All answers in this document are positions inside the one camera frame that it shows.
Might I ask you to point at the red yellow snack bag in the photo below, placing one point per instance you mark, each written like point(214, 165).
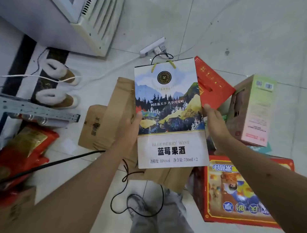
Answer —
point(48, 139)

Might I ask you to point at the teal snack packet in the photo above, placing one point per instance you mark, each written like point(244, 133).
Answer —
point(266, 148)

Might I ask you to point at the person's right hand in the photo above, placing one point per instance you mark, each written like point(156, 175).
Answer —
point(215, 124)

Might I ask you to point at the person's grey shoe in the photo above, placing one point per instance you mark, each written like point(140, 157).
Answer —
point(136, 204)

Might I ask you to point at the person's right forearm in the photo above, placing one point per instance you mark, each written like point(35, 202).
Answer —
point(263, 182)

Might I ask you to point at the brown fur-lined boot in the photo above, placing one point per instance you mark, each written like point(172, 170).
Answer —
point(55, 98)
point(60, 70)

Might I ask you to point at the person's grey trousers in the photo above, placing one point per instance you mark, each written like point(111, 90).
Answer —
point(172, 216)

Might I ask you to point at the landscape print gift box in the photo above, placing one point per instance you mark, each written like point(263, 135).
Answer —
point(168, 108)

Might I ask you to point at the grey metal shelves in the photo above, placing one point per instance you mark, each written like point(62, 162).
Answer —
point(36, 108)

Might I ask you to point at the wide clear-taped cardboard box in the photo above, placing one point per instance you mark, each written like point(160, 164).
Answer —
point(172, 177)

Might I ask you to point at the pink green bottle box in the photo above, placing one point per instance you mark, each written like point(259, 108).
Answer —
point(254, 112)

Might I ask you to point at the person's left hand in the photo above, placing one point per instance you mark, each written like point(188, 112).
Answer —
point(129, 134)

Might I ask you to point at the white display fridge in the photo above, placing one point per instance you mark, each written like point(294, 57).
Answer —
point(48, 28)

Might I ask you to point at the dark red snack bag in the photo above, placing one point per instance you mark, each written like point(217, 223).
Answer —
point(14, 168)

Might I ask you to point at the kiwi fruit carton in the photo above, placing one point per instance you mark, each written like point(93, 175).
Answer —
point(224, 117)

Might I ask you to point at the person's left forearm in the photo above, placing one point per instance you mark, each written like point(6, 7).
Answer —
point(84, 192)

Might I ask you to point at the printed brown carton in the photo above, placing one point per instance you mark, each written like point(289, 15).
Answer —
point(16, 206)

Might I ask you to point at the white power strip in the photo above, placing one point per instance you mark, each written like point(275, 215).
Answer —
point(148, 49)

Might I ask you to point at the long taped cardboard box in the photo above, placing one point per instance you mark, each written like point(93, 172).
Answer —
point(115, 115)

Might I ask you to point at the printed-tape brown parcel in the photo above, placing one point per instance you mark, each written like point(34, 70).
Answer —
point(92, 127)

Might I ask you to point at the large red cartoon gift box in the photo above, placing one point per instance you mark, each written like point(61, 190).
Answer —
point(230, 192)

